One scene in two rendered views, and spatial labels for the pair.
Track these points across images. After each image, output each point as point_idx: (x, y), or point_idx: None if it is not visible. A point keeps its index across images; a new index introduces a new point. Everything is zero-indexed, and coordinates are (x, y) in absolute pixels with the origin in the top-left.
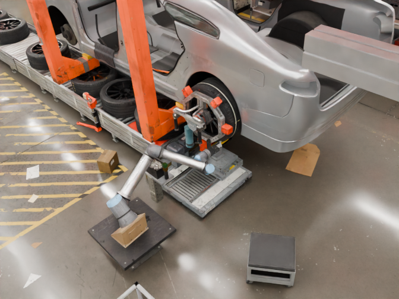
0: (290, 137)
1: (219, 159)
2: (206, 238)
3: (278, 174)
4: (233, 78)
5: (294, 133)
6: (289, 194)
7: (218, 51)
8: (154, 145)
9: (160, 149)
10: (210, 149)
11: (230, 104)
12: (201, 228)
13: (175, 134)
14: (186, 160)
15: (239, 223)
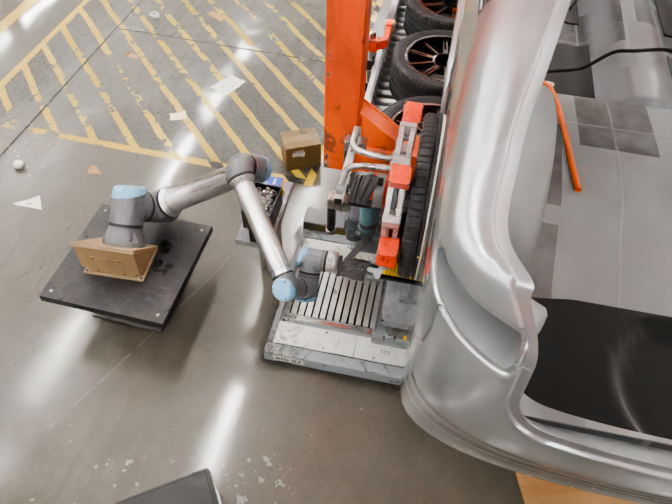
0: (417, 399)
1: (407, 305)
2: (219, 391)
3: None
4: (443, 147)
5: (424, 401)
6: (437, 502)
7: (462, 51)
8: (243, 158)
9: (237, 173)
10: (346, 261)
11: (430, 206)
12: (238, 371)
13: (409, 194)
14: (258, 234)
15: (289, 434)
